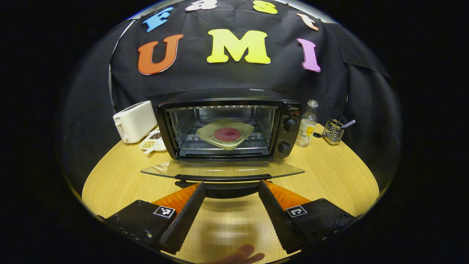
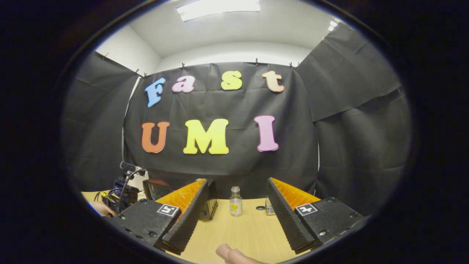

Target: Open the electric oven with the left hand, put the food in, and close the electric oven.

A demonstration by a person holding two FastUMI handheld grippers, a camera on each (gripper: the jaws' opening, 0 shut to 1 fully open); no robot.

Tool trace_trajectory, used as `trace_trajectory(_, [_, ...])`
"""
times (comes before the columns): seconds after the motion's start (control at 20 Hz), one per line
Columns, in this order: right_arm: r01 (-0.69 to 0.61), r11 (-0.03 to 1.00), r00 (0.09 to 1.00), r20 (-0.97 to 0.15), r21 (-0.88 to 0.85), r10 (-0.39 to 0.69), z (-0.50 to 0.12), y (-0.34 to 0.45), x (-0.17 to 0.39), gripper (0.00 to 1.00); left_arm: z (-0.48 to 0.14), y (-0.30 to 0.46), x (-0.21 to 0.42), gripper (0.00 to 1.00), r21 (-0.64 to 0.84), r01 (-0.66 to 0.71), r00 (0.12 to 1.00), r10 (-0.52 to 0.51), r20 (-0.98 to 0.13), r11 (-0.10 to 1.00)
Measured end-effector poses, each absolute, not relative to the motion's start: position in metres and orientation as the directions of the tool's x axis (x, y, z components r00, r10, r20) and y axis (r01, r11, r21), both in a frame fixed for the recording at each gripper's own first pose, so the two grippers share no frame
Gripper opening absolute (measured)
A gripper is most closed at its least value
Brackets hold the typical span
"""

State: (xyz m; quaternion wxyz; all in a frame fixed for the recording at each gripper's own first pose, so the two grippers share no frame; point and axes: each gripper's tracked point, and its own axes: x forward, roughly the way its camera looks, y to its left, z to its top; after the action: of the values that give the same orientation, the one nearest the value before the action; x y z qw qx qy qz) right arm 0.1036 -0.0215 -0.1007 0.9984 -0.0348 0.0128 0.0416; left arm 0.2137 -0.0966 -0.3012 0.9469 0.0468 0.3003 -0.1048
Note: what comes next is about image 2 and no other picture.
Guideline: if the white toaster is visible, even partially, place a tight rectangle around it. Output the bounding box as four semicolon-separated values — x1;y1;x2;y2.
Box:
129;172;149;191

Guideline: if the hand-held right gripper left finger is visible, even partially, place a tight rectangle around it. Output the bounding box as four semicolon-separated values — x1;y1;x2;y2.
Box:
110;179;208;255

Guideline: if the black electric oven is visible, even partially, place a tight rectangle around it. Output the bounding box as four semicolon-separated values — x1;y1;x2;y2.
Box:
142;179;218;220

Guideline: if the large ceiling light panel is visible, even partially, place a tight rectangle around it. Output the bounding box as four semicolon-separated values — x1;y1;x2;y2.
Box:
177;0;261;22

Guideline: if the clear drink bottle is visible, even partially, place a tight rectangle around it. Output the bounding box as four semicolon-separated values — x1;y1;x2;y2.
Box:
229;186;243;217

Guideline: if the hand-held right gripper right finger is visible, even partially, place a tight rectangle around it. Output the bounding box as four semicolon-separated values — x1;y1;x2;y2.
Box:
266;177;369;254

